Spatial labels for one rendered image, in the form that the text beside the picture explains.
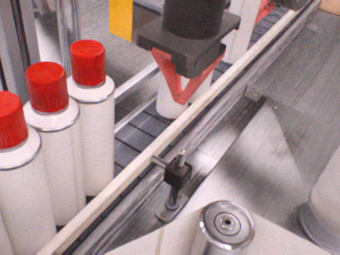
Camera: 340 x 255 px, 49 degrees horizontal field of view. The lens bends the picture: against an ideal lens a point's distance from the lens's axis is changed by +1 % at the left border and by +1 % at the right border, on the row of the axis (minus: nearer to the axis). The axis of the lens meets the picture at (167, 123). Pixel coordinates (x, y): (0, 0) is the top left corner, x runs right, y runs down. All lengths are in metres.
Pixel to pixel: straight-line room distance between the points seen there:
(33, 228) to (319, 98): 0.62
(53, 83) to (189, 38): 0.13
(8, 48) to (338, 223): 0.42
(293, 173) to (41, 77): 0.38
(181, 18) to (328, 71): 0.63
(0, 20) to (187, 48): 0.21
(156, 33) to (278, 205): 0.29
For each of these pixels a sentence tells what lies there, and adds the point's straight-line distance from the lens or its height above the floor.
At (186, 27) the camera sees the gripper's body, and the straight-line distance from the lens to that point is 0.35.
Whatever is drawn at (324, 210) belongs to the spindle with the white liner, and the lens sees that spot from 0.48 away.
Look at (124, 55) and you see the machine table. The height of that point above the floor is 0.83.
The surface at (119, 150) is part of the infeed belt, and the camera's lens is 0.54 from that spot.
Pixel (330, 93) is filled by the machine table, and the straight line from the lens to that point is 0.86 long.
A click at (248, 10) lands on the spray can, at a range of 0.70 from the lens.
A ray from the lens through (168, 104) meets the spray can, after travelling 0.57.
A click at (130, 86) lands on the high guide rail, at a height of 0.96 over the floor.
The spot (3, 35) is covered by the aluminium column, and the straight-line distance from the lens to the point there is 0.46.
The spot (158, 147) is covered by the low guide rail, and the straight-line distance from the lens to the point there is 0.50.
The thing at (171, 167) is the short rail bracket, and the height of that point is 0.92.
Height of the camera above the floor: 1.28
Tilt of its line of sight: 42 degrees down
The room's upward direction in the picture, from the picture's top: 8 degrees clockwise
